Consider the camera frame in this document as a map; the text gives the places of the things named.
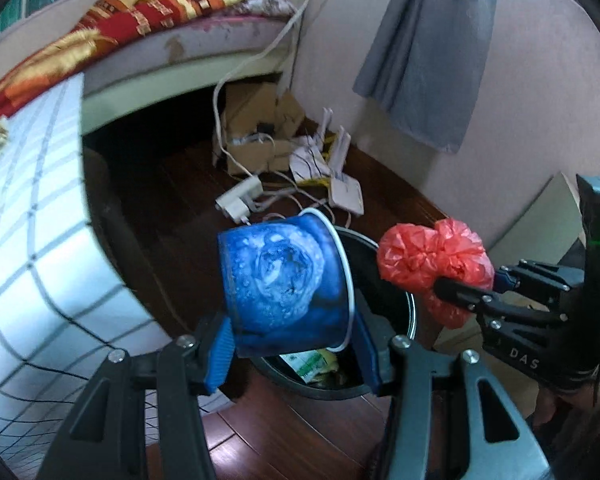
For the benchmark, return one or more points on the white power strip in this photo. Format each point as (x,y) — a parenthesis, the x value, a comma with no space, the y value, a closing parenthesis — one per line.
(240,192)

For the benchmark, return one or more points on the floral pillow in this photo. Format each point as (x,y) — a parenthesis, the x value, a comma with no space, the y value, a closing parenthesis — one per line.
(265,7)

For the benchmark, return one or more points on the grey patterned curtain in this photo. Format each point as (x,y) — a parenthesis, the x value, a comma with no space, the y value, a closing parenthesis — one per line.
(425,60)

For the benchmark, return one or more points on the bed with red blanket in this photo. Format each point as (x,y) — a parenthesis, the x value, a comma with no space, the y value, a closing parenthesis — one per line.
(130,15)

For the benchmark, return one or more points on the blue patterned paper cup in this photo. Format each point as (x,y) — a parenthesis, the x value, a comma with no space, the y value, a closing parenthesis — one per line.
(280,280)

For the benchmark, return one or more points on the upright white router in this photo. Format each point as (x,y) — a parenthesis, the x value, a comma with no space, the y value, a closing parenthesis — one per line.
(305,162)

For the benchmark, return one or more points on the grey floral mattress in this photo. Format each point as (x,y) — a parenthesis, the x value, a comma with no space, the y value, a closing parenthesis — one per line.
(220,35)

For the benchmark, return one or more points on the cardboard box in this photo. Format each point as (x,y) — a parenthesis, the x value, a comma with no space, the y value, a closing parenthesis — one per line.
(250,100)

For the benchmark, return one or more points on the yellow plastic bag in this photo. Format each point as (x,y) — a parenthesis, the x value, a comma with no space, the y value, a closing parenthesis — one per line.
(332,365)

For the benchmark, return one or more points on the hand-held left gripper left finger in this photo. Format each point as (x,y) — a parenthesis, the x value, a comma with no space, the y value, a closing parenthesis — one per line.
(220,355)

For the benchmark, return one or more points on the flat white router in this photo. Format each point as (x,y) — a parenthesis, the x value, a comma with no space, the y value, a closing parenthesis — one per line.
(347,192)

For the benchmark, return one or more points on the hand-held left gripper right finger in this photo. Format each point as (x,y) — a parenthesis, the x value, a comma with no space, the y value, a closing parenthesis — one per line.
(370,355)

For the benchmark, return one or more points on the black power adapter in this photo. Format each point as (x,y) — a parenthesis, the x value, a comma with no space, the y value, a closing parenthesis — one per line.
(266,127)

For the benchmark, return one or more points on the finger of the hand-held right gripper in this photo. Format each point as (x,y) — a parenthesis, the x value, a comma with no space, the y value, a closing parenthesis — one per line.
(460,290)
(540,272)

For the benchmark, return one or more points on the red plastic bag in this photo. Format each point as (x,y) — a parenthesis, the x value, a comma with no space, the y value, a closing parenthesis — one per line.
(415,260)

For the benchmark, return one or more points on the black trash bin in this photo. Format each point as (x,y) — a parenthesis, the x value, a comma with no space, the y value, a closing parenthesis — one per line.
(375,295)

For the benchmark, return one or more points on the green white packet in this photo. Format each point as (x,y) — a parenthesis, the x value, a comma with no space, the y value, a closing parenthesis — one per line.
(302,364)

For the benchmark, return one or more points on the person's right hand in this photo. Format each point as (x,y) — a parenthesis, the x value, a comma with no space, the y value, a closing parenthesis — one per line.
(565,405)

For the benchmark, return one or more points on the white bed frame red headboard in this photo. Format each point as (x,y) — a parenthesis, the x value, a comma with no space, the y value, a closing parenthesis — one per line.
(145,97)

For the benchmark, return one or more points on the white leaning board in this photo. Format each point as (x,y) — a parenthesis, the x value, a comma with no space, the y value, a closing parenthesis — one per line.
(545,220)

